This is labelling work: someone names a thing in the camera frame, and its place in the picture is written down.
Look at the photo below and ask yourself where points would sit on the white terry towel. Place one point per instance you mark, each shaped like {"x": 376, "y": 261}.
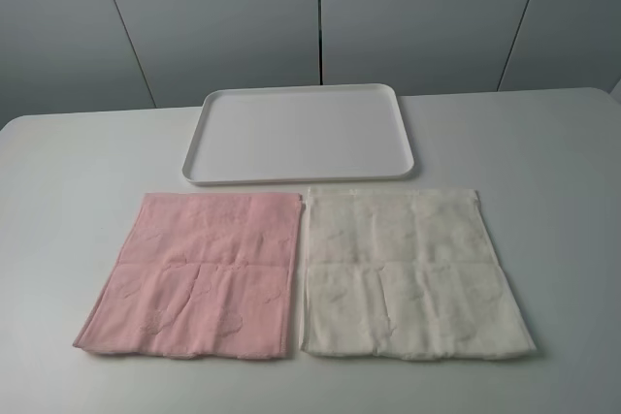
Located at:
{"x": 406, "y": 274}

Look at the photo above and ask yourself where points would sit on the pink terry towel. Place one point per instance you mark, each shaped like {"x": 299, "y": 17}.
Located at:
{"x": 201, "y": 275}

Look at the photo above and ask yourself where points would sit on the white rectangular plastic tray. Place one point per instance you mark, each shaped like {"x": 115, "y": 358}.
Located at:
{"x": 299, "y": 134}

